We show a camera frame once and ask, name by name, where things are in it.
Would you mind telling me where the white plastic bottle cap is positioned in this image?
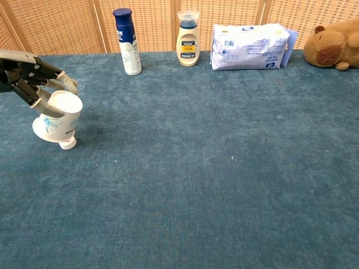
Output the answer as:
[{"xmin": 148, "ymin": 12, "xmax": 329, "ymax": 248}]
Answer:
[{"xmin": 59, "ymin": 137, "xmax": 77, "ymax": 150}]

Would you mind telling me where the blue capped white bottle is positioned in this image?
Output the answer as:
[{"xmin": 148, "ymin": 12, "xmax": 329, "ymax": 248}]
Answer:
[{"xmin": 112, "ymin": 8, "xmax": 142, "ymax": 76}]

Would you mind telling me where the blue green table cloth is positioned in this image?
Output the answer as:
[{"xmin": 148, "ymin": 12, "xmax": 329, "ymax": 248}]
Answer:
[{"xmin": 0, "ymin": 49, "xmax": 359, "ymax": 269}]

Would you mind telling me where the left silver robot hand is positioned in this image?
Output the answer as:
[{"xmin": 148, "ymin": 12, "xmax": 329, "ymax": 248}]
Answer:
[{"xmin": 0, "ymin": 49, "xmax": 79, "ymax": 118}]

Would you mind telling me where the white tissue pack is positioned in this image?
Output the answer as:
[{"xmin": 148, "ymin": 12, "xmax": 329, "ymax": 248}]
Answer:
[{"xmin": 209, "ymin": 22, "xmax": 300, "ymax": 71}]

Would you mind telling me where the white floral paper cup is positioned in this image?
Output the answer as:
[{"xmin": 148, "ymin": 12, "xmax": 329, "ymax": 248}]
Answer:
[{"xmin": 31, "ymin": 90, "xmax": 84, "ymax": 143}]

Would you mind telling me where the brown capybara plush toy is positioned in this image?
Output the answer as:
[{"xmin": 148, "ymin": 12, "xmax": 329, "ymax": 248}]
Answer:
[{"xmin": 303, "ymin": 18, "xmax": 359, "ymax": 71}]

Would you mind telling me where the woven bamboo folding screen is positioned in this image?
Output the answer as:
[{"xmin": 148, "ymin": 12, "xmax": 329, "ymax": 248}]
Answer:
[{"xmin": 0, "ymin": 0, "xmax": 359, "ymax": 56}]

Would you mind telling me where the cream mayonnaise squeeze bottle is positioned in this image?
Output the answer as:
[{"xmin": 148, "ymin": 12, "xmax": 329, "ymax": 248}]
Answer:
[{"xmin": 176, "ymin": 10, "xmax": 200, "ymax": 68}]

